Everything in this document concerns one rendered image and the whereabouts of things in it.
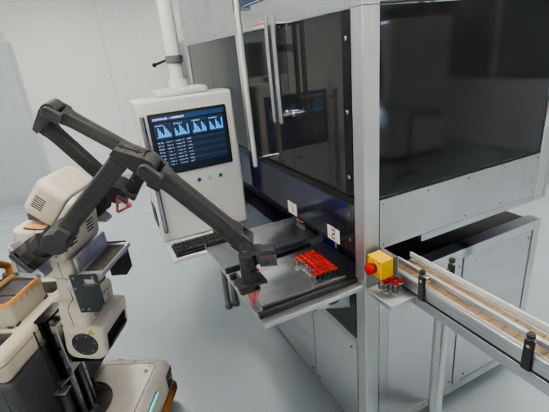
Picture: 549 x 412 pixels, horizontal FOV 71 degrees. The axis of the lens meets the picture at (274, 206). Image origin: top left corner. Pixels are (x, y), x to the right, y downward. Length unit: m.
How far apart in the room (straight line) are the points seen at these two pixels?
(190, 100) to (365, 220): 1.12
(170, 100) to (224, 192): 0.56
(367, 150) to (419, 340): 0.92
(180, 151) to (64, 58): 4.62
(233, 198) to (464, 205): 1.19
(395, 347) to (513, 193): 0.81
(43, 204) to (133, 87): 5.18
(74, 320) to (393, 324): 1.23
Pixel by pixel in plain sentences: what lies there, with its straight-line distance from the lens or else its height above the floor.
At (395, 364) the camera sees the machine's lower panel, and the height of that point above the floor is 0.44.
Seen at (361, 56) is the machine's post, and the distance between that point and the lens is 1.23.
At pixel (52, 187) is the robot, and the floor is 1.36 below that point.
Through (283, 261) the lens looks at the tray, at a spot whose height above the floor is 0.90.
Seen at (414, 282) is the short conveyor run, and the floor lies 0.93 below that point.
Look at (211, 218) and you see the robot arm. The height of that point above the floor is 1.25.
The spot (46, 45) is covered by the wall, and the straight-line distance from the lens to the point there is 6.55.
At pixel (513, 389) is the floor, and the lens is 2.50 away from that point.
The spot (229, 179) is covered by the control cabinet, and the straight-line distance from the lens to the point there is 2.17.
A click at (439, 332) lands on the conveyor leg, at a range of 1.51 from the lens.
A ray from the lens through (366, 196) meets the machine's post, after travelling 1.32.
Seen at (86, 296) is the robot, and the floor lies 0.96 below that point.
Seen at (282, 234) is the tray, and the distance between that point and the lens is 1.89.
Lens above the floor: 1.70
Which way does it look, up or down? 22 degrees down
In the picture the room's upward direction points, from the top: 6 degrees counter-clockwise
